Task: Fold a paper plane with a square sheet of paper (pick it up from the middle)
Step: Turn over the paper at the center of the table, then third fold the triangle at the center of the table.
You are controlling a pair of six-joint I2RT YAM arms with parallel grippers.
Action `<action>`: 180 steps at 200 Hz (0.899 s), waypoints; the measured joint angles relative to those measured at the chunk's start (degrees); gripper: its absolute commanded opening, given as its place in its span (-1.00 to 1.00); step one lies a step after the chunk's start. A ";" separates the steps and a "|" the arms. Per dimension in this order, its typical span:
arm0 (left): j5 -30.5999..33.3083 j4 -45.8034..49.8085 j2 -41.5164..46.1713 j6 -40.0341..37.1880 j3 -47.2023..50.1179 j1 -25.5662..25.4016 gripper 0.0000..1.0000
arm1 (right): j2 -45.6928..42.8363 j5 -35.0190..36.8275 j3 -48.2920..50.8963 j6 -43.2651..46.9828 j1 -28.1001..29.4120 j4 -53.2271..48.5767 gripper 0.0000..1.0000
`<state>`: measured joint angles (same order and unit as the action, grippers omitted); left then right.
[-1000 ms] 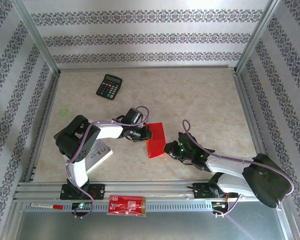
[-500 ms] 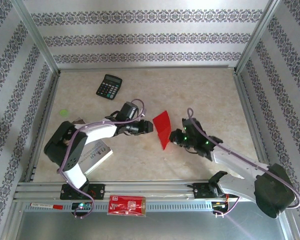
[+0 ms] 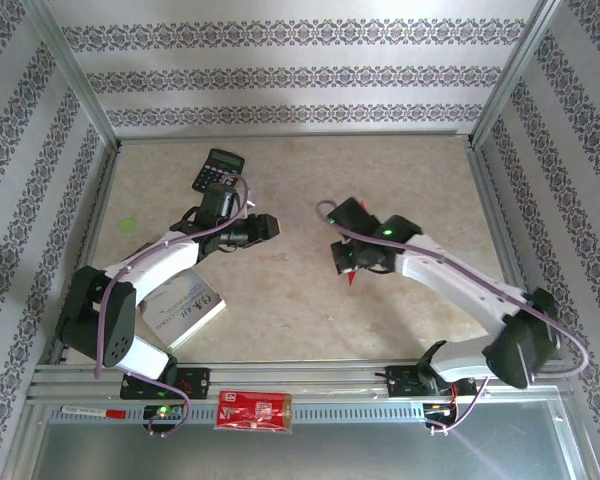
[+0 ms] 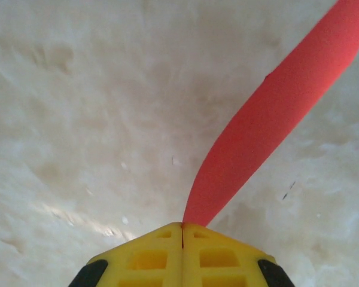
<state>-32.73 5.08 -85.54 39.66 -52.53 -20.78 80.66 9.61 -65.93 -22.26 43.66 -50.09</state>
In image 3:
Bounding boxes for red square paper sheet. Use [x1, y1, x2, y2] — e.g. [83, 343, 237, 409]
[347, 199, 367, 288]

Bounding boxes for grey metal sheet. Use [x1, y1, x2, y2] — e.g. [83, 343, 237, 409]
[27, 417, 589, 480]

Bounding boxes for black calculator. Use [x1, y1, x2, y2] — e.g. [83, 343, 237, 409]
[191, 147, 246, 194]

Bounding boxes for white book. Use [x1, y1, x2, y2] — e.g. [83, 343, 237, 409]
[139, 267, 229, 351]

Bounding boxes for red packet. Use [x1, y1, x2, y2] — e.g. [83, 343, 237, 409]
[214, 389, 294, 435]

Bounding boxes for small circuit board green light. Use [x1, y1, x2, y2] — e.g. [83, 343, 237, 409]
[143, 403, 186, 422]

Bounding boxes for white red marker pen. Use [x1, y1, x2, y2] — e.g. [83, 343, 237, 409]
[59, 404, 128, 420]

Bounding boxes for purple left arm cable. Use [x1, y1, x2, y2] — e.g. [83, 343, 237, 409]
[93, 174, 251, 439]

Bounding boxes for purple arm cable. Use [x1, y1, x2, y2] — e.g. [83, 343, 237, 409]
[316, 199, 591, 434]
[93, 174, 251, 439]

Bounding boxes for thin aluminium wall rail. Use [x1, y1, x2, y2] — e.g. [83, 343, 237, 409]
[115, 130, 474, 146]

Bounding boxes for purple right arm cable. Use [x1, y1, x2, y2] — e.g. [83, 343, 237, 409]
[316, 199, 591, 434]

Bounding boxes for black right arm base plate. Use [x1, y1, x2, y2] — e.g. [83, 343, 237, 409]
[385, 364, 478, 399]

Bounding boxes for aluminium side rail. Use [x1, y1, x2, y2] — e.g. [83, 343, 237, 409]
[47, 144, 124, 366]
[467, 142, 551, 361]

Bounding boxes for long aluminium mounting rail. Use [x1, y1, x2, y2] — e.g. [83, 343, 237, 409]
[27, 360, 574, 403]

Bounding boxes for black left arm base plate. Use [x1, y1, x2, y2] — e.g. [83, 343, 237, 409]
[119, 366, 213, 401]

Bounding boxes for grey slotted cable duct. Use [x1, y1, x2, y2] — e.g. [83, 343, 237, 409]
[47, 402, 429, 425]

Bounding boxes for small circuit board orange wires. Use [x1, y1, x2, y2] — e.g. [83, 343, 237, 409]
[423, 399, 460, 419]

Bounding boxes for aluminium upright post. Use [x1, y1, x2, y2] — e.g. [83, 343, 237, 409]
[27, 0, 121, 151]
[469, 0, 564, 146]

